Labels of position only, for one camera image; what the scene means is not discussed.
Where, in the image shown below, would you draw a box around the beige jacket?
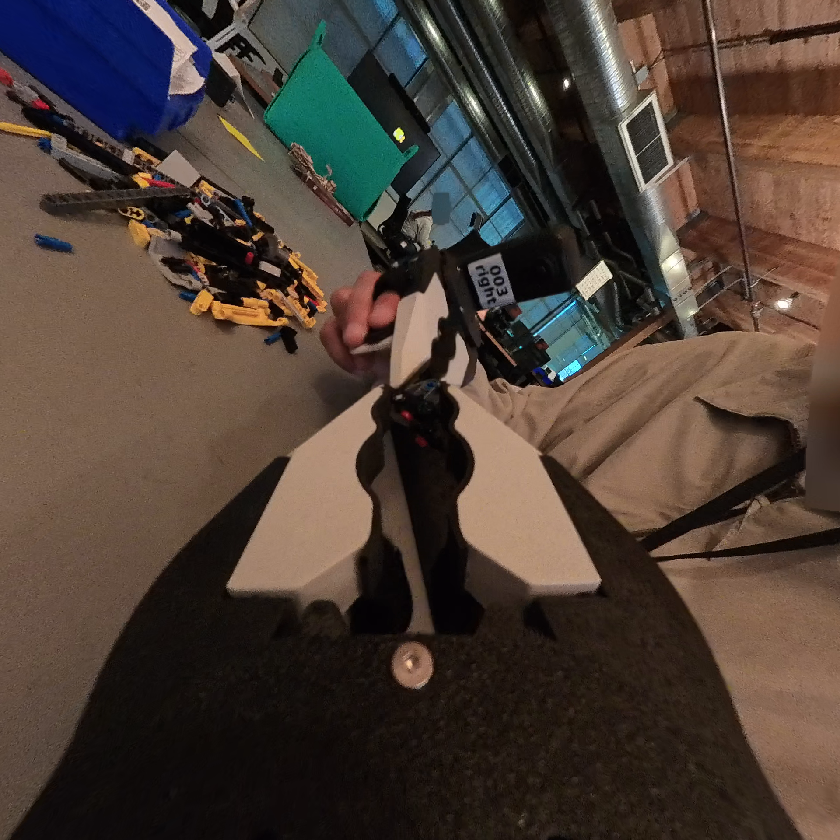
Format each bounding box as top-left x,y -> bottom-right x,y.
591,459 -> 840,840

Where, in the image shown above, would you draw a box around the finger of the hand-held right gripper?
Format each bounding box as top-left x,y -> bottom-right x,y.
389,279 -> 448,387
445,320 -> 488,389

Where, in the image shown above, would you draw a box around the grey desk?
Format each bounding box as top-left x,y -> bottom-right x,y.
0,52 -> 395,837

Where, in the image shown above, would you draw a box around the white vent grille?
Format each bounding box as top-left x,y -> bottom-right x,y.
619,91 -> 677,193

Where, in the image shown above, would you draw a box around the yellow paper scrap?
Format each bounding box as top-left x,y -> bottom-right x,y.
218,115 -> 266,161

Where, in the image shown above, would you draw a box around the green storage bin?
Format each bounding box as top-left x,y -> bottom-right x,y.
264,20 -> 419,224

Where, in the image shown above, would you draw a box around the white printed sheets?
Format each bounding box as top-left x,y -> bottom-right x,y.
131,0 -> 210,98

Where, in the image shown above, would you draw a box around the person's right forearm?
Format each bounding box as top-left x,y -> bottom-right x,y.
459,331 -> 818,526

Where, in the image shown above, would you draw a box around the black shoulder strap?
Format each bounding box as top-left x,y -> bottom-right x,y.
640,453 -> 840,562

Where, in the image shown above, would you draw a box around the light grey panel brick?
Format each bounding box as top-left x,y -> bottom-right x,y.
157,150 -> 201,188

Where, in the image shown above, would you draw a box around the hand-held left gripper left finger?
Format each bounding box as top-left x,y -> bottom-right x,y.
225,386 -> 395,597

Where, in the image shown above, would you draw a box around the dark grey long beam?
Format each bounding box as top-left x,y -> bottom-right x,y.
41,185 -> 198,214

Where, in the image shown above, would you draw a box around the pile of loose bricks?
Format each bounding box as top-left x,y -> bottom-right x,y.
0,66 -> 329,355

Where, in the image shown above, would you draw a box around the black device box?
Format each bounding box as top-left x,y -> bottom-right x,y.
203,56 -> 240,106

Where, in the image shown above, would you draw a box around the brown model on board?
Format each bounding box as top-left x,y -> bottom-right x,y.
289,144 -> 355,227

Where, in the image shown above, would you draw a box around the black monitor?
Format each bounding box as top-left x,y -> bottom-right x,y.
348,52 -> 441,191

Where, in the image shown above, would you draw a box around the silver ventilation duct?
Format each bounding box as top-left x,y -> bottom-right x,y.
541,0 -> 700,339

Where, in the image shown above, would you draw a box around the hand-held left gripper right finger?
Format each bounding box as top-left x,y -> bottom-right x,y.
448,384 -> 602,598

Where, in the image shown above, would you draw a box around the black brick assembly red pins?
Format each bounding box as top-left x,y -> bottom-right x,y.
392,379 -> 454,450

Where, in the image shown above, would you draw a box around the blue storage bin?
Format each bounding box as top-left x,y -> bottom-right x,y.
0,0 -> 214,142

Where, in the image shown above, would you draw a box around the person's right hand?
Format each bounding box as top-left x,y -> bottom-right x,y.
319,269 -> 401,379

